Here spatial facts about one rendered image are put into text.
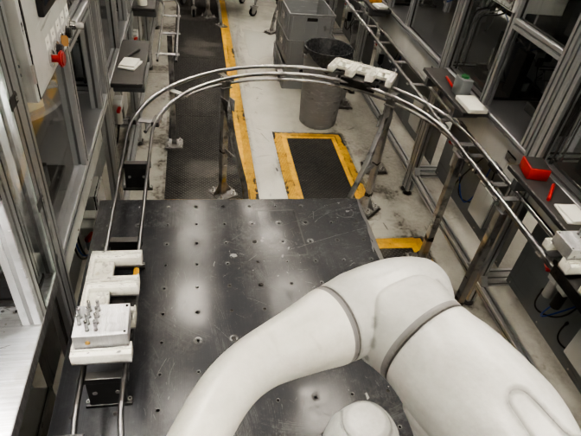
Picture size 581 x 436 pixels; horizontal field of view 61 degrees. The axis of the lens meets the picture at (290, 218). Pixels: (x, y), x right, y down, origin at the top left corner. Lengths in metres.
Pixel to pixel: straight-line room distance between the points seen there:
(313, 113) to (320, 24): 0.87
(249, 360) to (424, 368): 0.19
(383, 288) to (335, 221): 1.39
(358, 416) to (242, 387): 0.63
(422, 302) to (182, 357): 1.02
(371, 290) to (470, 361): 0.14
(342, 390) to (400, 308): 0.91
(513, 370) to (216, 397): 0.31
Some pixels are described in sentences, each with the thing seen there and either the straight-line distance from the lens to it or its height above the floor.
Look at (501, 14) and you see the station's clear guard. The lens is 2.72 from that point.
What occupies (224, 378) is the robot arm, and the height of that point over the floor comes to 1.47.
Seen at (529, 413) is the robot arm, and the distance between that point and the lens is 0.58.
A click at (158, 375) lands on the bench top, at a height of 0.68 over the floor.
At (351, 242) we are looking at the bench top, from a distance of 1.93.
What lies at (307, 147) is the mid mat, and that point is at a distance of 3.76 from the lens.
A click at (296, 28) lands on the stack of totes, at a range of 4.47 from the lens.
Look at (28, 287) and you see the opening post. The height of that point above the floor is 1.04.
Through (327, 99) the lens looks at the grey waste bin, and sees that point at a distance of 3.91.
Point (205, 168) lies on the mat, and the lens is 3.43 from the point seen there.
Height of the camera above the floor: 1.93
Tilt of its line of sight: 39 degrees down
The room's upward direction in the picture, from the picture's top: 8 degrees clockwise
